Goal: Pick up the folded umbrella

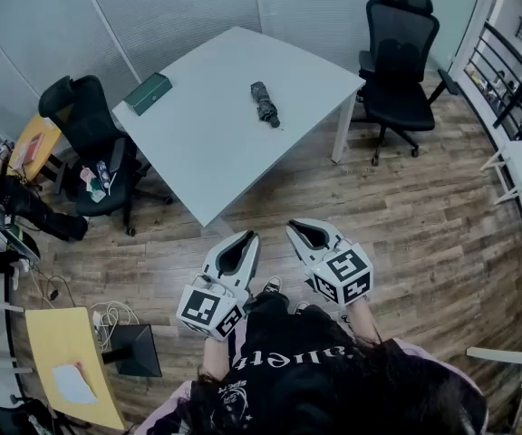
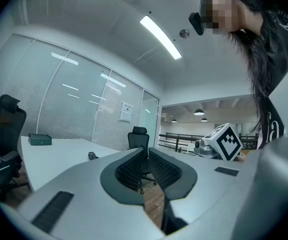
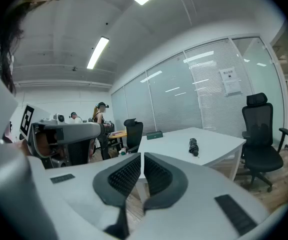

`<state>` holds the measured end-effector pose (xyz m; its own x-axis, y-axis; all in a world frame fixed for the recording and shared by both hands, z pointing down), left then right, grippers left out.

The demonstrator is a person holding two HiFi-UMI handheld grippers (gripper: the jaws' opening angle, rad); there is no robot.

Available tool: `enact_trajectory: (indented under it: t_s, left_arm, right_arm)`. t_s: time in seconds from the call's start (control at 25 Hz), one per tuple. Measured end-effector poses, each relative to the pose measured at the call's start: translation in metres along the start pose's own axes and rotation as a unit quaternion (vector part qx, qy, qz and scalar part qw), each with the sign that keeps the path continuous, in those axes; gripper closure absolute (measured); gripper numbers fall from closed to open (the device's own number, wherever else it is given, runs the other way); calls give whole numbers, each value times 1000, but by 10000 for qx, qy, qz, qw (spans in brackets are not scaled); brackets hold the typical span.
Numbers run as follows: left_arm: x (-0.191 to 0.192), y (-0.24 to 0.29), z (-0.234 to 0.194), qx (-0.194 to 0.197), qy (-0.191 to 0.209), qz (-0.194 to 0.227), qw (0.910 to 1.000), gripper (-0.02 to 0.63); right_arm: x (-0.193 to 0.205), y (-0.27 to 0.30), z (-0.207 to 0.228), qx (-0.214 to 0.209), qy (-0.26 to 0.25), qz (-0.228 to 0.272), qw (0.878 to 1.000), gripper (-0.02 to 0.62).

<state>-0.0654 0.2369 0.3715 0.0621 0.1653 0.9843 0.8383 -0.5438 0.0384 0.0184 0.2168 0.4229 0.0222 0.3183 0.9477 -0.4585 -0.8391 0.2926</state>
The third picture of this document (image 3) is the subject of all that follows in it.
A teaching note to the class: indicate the dark green flat box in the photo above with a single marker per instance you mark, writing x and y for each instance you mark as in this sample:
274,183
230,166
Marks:
154,134

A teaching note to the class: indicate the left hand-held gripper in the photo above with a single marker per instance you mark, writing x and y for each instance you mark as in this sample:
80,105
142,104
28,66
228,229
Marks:
30,120

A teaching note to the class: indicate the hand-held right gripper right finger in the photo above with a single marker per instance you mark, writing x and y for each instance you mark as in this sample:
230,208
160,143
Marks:
199,184

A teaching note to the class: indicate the small green white object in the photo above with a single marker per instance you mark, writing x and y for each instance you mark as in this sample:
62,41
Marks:
122,153

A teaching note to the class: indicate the black mesh office chair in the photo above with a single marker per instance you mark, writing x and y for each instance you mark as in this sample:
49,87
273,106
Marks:
134,134
259,139

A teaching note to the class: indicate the white gripper camera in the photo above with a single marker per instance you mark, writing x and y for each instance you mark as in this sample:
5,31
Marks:
59,118

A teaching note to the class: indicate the round wooden table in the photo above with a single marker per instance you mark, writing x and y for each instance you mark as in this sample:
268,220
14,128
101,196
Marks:
117,134

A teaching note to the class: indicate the white paper notice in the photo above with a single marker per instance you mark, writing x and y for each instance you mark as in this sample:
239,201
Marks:
230,80

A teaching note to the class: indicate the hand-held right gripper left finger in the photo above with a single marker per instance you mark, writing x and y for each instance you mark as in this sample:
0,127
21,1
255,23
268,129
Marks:
79,199

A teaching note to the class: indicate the white rectangular table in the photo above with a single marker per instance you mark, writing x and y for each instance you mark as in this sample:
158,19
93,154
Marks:
174,144

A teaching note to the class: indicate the black umbrella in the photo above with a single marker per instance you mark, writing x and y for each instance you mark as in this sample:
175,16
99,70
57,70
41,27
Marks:
193,146

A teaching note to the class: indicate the person's left hand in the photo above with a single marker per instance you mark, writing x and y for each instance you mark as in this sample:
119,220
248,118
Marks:
46,145

